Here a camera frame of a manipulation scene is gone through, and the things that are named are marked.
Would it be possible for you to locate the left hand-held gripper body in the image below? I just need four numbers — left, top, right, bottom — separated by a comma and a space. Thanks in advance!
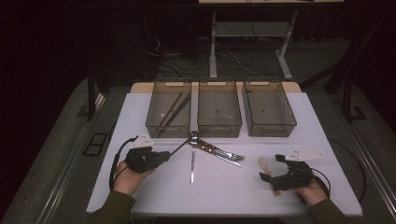
124, 133, 163, 175

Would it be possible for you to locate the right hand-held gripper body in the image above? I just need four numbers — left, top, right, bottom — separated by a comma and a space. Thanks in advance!
270, 147, 326, 191

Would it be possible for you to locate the long-handled metal spoon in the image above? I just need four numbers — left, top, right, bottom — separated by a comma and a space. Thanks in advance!
189, 130, 201, 185

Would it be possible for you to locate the grey transparent plastic bin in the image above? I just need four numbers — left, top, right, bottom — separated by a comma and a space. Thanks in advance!
145, 77, 192, 139
197, 77, 243, 139
242, 77, 298, 138

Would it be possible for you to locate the person's right hand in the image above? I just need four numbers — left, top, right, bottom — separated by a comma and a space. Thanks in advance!
293, 178, 330, 206

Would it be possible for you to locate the person's left hand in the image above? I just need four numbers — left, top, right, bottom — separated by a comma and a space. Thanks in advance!
112, 160, 155, 197

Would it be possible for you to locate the white table cloth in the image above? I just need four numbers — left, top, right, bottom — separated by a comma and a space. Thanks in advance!
86, 91, 363, 217

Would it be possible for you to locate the black metal stand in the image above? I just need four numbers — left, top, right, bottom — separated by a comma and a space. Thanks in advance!
299, 12, 396, 124
86, 69, 111, 122

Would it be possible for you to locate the white-legged desk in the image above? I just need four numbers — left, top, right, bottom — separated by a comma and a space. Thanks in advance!
198, 0, 346, 80

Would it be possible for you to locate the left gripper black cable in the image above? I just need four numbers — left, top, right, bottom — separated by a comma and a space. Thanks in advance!
108, 135, 139, 191

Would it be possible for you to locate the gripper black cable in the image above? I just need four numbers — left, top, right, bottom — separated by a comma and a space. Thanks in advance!
311, 167, 332, 195
108, 135, 139, 191

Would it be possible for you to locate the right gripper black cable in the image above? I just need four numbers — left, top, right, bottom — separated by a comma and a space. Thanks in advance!
311, 167, 332, 195

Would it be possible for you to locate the wooden-handled knife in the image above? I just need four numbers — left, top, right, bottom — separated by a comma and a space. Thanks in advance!
187, 139, 243, 168

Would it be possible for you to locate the wooden-handled fork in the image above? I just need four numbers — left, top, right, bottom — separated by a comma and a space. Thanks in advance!
194, 138, 247, 162

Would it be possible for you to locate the metal floor rail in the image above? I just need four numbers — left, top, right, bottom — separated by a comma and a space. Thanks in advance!
35, 91, 106, 224
344, 119, 396, 218

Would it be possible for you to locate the black floor cable bundle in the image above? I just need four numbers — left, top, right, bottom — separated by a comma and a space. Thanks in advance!
144, 32, 216, 80

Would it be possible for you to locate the white floor cable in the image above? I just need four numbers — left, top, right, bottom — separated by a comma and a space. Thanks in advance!
223, 49, 265, 78

